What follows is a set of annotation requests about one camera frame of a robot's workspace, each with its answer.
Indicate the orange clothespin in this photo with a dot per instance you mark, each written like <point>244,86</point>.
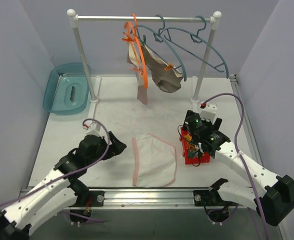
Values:
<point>168,67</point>

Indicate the white clothes rack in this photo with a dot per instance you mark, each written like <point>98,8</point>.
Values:
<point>211,58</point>

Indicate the red plastic bin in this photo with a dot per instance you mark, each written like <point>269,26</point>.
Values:
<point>203,158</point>

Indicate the white pink-trimmed underwear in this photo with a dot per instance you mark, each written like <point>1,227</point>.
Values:
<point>155,162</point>

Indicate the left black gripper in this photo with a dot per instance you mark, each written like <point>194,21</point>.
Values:
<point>109,146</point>

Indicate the grey beige underwear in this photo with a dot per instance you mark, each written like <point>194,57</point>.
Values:
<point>166,81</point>

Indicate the teal plastic basin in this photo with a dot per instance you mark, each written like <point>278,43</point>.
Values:
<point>67,90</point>

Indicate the colourful clothespins pile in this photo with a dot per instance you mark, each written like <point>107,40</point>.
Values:
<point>192,149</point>

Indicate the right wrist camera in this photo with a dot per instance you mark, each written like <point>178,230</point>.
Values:
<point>208,111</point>

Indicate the beige brown underwear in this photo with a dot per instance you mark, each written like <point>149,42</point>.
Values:
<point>133,58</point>

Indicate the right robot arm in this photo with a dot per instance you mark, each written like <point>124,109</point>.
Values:
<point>272,196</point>

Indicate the orange plastic hanger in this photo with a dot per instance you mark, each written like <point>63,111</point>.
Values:
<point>130,36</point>

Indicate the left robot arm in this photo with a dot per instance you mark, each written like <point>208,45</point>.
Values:
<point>19,225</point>

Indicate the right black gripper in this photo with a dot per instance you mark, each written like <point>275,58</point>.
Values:
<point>217,122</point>

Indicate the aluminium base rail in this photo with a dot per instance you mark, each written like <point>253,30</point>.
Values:
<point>149,197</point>

